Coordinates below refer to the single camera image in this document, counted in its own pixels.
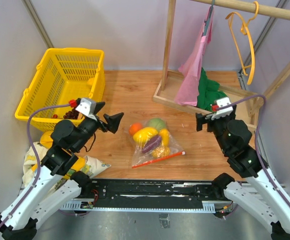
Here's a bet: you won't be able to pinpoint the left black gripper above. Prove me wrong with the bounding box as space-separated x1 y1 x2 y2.
73 102 124 152

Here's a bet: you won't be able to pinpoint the orange fruit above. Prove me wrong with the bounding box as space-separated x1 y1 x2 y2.
128 122 143 136

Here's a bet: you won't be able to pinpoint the yellow bananas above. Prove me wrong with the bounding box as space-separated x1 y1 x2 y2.
158 128 170 147

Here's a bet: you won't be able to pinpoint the green cabbage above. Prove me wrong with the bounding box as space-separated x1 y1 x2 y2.
146 117 167 132

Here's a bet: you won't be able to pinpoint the orange mango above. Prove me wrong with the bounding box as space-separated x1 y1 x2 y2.
133 127 158 145

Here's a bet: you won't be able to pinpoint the yellow lemon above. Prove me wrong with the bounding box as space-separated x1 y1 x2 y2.
151 145 171 159

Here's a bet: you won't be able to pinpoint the purple sweet potato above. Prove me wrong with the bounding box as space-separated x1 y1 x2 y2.
141 135 162 154

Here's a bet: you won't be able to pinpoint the clear zip bag orange zipper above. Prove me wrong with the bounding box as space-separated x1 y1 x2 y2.
127 117 186 169

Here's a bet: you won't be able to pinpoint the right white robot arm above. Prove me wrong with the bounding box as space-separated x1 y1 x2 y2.
195 113 290 240

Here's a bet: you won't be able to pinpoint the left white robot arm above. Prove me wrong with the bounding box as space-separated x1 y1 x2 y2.
0 98 124 240

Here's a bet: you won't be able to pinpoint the green cloth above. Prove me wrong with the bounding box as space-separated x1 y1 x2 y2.
196 67 227 112

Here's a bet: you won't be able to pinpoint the pink cloth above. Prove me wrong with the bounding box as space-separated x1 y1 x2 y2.
174 11 214 106

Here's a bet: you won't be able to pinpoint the purple grapes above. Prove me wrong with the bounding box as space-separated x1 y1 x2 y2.
63 108 80 120

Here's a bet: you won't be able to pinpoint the wooden clothes rack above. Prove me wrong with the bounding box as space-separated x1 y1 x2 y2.
153 0 290 132

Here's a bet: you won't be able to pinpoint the yellow plastic basket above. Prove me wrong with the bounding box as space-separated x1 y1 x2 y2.
14 47 106 132

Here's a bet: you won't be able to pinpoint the sliced mango toy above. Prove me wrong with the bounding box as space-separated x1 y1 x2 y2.
39 131 53 149

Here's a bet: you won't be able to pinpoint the yellow clothes hanger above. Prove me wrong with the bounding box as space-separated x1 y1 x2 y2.
225 0 260 86

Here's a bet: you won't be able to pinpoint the yellow patterned cloth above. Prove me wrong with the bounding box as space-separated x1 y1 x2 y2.
22 142 111 186

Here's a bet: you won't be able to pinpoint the grey clothes hanger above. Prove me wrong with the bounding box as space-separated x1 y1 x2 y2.
202 0 215 36

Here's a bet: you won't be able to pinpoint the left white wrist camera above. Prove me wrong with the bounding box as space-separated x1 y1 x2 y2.
68 97 97 119

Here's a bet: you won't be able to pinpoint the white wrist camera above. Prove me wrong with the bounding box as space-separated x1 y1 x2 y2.
211 97 234 120
68 97 97 119

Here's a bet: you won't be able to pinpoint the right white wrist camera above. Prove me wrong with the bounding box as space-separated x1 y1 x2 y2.
211 97 234 120

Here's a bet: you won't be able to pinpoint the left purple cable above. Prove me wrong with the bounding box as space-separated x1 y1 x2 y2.
0 103 72 240

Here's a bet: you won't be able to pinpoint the purple cable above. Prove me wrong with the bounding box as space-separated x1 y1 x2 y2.
218 94 290 226
0 103 72 240

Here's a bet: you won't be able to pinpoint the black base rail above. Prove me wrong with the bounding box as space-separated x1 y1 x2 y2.
61 179 230 213

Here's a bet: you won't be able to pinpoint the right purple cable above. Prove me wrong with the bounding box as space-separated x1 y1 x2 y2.
218 94 290 226

